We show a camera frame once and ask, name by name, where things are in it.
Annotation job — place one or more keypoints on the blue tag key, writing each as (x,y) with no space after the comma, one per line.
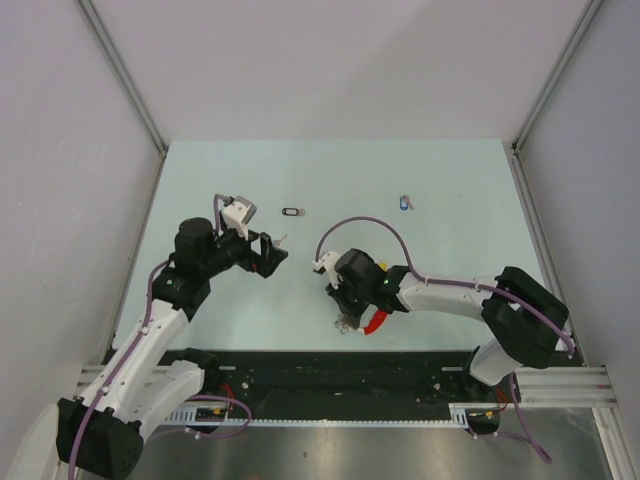
(405,203)
(278,242)

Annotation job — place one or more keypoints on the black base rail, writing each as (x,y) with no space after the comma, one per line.
(352,388)

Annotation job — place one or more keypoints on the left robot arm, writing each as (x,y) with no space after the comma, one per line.
(105,429)

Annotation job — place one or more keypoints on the metal keyring holder red handle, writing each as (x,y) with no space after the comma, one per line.
(346,323)

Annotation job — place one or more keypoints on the black key tag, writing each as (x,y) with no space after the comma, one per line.
(293,212)

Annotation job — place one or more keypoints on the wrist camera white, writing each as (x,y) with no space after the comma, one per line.
(237,213)
(326,262)

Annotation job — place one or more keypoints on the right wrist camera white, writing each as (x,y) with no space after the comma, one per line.
(326,262)

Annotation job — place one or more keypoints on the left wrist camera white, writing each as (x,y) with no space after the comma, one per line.
(237,213)

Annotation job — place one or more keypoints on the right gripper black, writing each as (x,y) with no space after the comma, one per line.
(338,294)

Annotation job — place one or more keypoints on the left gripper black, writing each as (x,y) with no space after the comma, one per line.
(257,262)

